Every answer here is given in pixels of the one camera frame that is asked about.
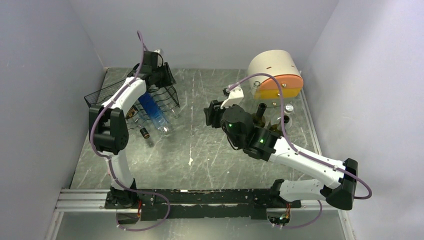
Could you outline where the small clear glass bottle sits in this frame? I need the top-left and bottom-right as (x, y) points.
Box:
(166, 101), (180, 119)

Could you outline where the dark green wine bottle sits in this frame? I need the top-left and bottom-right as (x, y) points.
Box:
(251, 103), (267, 128)

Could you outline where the olive green wine bottle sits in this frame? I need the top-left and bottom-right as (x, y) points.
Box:
(267, 115), (293, 136)

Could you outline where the clear bottle silver cap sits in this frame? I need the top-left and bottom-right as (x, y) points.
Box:
(283, 104), (294, 130)

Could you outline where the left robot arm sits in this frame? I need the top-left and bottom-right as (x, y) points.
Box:
(89, 49), (176, 208)

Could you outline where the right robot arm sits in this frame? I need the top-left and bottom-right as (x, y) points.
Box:
(203, 100), (358, 211)

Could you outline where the tall clear empty bottle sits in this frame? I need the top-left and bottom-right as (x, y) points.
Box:
(251, 81), (262, 100)

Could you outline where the cream round bread box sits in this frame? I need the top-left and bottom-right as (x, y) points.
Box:
(247, 49), (304, 100)

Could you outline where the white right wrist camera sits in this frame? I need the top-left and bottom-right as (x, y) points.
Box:
(220, 86), (244, 109)

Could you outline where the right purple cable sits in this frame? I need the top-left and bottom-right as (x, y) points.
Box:
(226, 72), (373, 230)

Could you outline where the black wire wine rack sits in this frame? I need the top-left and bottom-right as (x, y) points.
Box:
(84, 69), (180, 115)

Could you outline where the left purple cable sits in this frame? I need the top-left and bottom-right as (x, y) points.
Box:
(89, 30), (147, 193)

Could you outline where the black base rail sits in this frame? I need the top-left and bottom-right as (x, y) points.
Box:
(104, 188), (301, 224)

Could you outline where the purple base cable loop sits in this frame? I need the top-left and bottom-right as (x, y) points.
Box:
(115, 188), (172, 233)

